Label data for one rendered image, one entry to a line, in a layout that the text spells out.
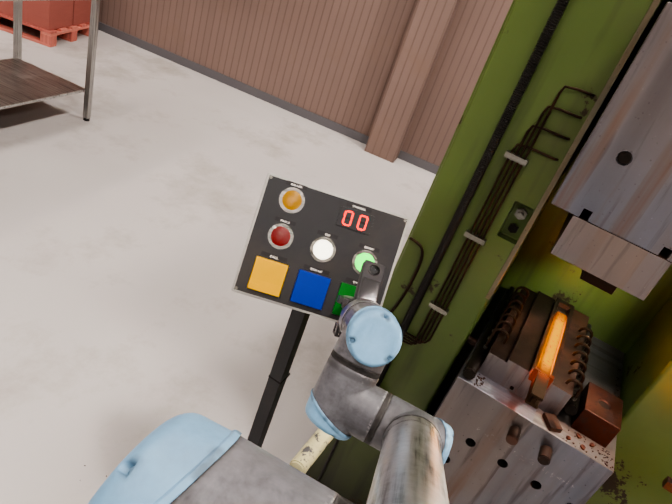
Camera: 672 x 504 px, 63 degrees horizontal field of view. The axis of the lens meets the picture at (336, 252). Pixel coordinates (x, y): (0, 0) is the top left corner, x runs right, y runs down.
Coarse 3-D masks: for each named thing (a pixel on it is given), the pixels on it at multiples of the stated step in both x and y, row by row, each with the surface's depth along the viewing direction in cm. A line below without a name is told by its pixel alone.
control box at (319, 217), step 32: (320, 192) 123; (256, 224) 122; (288, 224) 123; (320, 224) 124; (352, 224) 124; (384, 224) 125; (256, 256) 123; (288, 256) 123; (352, 256) 124; (384, 256) 125; (288, 288) 123; (384, 288) 125
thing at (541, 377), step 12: (552, 324) 146; (564, 324) 146; (552, 336) 139; (552, 348) 134; (540, 360) 130; (552, 360) 130; (540, 372) 124; (540, 384) 120; (528, 396) 119; (540, 396) 116
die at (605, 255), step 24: (576, 216) 111; (576, 240) 112; (600, 240) 110; (624, 240) 108; (576, 264) 113; (600, 264) 111; (624, 264) 109; (648, 264) 107; (624, 288) 110; (648, 288) 108
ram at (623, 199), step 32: (640, 64) 97; (640, 96) 98; (608, 128) 103; (640, 128) 100; (576, 160) 107; (608, 160) 104; (640, 160) 102; (576, 192) 109; (608, 192) 106; (640, 192) 103; (608, 224) 108; (640, 224) 105
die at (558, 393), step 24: (528, 312) 152; (552, 312) 152; (576, 312) 158; (504, 336) 138; (528, 336) 139; (576, 336) 146; (504, 360) 129; (528, 360) 130; (504, 384) 131; (528, 384) 128; (552, 384) 125; (552, 408) 127
